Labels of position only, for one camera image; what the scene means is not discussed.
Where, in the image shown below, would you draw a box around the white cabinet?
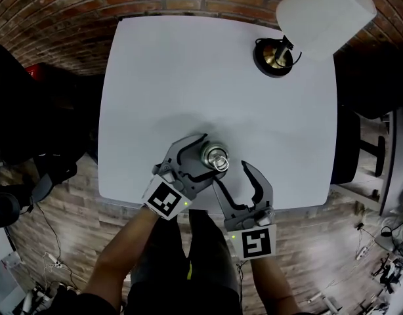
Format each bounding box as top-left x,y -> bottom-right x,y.
0,227 -> 26,315

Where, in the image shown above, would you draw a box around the person's black trousers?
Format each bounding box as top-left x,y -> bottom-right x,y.
131,208 -> 239,290

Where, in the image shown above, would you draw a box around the red box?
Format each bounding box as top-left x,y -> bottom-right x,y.
24,62 -> 50,79

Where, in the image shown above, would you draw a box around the black round lamp base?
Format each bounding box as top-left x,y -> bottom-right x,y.
252,36 -> 303,79

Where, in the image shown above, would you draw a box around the black office chair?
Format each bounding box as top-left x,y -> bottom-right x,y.
0,43 -> 101,230

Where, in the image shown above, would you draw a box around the steel lid with wire loop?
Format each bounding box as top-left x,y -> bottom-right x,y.
209,154 -> 230,173

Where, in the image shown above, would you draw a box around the white lamp shade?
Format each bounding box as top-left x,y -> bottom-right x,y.
275,0 -> 378,62

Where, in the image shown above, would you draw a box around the grey desk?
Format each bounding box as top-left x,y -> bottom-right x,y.
377,106 -> 403,218

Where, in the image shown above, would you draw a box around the person's left forearm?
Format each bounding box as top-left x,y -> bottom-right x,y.
78,203 -> 163,312

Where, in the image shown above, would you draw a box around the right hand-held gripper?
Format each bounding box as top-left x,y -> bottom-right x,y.
212,159 -> 278,261

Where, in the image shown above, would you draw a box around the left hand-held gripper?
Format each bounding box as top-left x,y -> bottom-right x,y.
142,133 -> 227,222

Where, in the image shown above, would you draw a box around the person's right forearm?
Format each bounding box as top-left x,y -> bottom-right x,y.
249,256 -> 298,312

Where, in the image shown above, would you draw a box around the person's black shirt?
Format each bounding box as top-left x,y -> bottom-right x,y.
53,282 -> 320,315

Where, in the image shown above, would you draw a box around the white power strip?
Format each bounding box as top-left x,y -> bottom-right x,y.
43,252 -> 65,271

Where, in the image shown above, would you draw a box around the steel travel cup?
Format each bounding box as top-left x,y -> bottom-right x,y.
199,140 -> 232,174

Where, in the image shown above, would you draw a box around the black chair with armrest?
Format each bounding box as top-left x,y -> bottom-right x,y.
331,105 -> 387,185

